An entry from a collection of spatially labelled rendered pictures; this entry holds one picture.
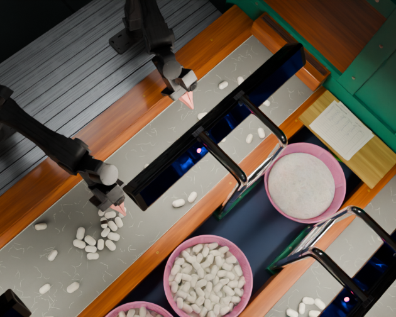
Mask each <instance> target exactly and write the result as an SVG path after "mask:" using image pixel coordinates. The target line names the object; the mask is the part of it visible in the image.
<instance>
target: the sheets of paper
mask: <svg viewBox="0 0 396 317"><path fill-rule="evenodd" d="M309 126H310V127H311V129H312V130H314V131H315V132H316V133H317V134H318V135H319V136H320V137H321V138H322V139H324V140H325V141H326V142H327V143H328V144H329V145H330V146H331V147H333V149H335V151H337V152H338V153H339V154H340V155H341V156H342V157H343V158H344V159H346V160H347V161H348V160H349V159H350V158H351V157H352V156H353V155H354V154H355V153H356V152H357V151H358V150H359V149H360V148H361V147H363V146H364V145H365V144H366V143H367V142H368V141H369V140H370V139H371V138H373V137H374V135H373V134H372V131H370V130H369V129H368V128H367V127H366V126H365V125H364V124H363V123H362V122H361V121H360V120H359V119H358V118H357V117H356V116H355V115H354V114H353V113H352V112H351V111H350V110H349V109H348V108H347V107H346V106H345V105H344V104H343V103H342V102H341V101H340V102H339V103H337V102H336V101H335V100H334V101H333V102H332V103H331V104H330V105H329V106H328V107H327V108H326V109H325V110H324V111H323V112H322V113H321V114H320V115H319V116H318V117H317V118H316V119H315V120H314V121H313V122H312V123H311V124H310V125H309Z"/></svg>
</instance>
